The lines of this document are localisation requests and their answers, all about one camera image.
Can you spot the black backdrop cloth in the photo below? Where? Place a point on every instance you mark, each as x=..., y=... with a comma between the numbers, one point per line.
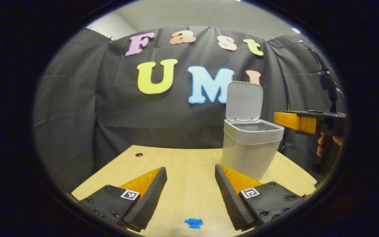
x=176, y=125

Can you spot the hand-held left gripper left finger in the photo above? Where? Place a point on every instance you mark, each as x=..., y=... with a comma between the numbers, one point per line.
x=150, y=200

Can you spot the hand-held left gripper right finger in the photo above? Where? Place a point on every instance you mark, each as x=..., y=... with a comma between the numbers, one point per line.
x=230, y=204

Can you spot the ceiling light panel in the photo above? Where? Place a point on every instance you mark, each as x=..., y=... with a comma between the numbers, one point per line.
x=296, y=30

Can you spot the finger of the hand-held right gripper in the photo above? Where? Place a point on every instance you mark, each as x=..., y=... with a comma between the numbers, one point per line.
x=304, y=125

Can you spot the blue paper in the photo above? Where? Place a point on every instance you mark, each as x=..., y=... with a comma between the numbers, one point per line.
x=194, y=223

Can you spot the white desktop garbage bin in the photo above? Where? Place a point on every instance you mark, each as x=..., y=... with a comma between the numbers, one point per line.
x=248, y=154

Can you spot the wooden desktop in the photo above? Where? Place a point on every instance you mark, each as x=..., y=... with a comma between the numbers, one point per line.
x=189, y=177

